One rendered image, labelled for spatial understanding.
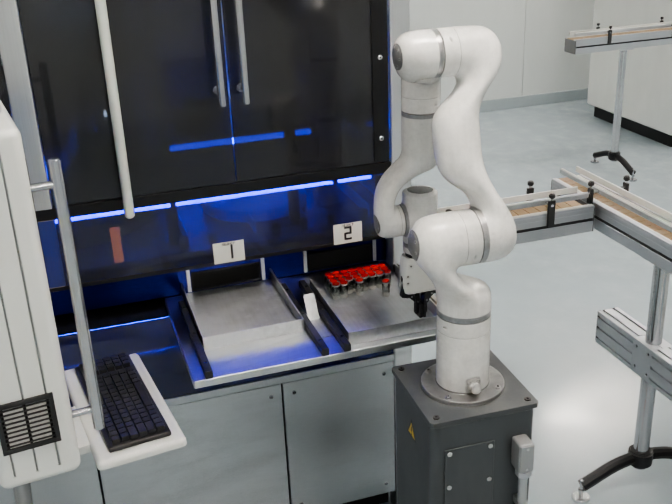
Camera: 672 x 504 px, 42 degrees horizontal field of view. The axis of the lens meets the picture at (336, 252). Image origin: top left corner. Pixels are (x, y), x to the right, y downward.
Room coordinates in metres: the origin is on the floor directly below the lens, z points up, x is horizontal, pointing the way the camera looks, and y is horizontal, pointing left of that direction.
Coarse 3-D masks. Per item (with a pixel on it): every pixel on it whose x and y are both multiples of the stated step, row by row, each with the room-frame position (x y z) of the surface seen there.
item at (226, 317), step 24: (216, 288) 2.28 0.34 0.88; (240, 288) 2.27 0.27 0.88; (264, 288) 2.26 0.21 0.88; (192, 312) 2.07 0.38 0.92; (216, 312) 2.13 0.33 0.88; (240, 312) 2.12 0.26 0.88; (264, 312) 2.11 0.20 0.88; (288, 312) 2.11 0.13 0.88; (216, 336) 1.93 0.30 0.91; (240, 336) 1.95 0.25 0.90; (264, 336) 1.97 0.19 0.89
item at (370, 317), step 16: (320, 288) 2.25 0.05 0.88; (400, 288) 2.23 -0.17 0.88; (336, 304) 2.14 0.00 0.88; (352, 304) 2.14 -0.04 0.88; (368, 304) 2.13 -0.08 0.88; (384, 304) 2.13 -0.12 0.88; (400, 304) 2.13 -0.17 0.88; (432, 304) 2.07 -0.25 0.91; (336, 320) 2.01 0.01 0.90; (352, 320) 2.05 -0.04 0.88; (368, 320) 2.04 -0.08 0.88; (384, 320) 2.04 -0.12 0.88; (400, 320) 2.03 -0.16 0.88; (416, 320) 1.97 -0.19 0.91; (432, 320) 1.98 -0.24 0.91; (352, 336) 1.92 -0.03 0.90; (368, 336) 1.93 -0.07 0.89; (384, 336) 1.95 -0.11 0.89
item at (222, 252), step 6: (240, 240) 2.22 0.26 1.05; (216, 246) 2.20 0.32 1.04; (222, 246) 2.21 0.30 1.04; (228, 246) 2.21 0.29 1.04; (234, 246) 2.22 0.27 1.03; (240, 246) 2.22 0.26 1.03; (216, 252) 2.20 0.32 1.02; (222, 252) 2.20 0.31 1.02; (228, 252) 2.21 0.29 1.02; (234, 252) 2.21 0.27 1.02; (240, 252) 2.22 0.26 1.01; (216, 258) 2.20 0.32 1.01; (222, 258) 2.20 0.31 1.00; (228, 258) 2.21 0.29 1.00; (234, 258) 2.21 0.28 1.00; (240, 258) 2.22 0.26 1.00
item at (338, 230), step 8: (344, 224) 2.31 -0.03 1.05; (352, 224) 2.32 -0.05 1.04; (360, 224) 2.32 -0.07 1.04; (336, 232) 2.30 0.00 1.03; (344, 232) 2.31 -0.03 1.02; (352, 232) 2.32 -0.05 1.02; (360, 232) 2.32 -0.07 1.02; (336, 240) 2.30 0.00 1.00; (344, 240) 2.31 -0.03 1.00; (352, 240) 2.32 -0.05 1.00; (360, 240) 2.32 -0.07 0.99
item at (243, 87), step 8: (240, 0) 2.18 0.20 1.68; (240, 8) 2.18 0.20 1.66; (240, 16) 2.18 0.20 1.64; (240, 24) 2.17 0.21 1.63; (240, 32) 2.17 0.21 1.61; (240, 40) 2.17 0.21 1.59; (240, 48) 2.18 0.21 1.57; (240, 56) 2.18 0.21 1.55; (240, 64) 2.18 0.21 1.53; (240, 72) 2.18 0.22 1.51; (248, 80) 2.18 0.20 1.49; (240, 88) 2.21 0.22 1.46; (248, 88) 2.18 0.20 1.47; (248, 96) 2.18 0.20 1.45
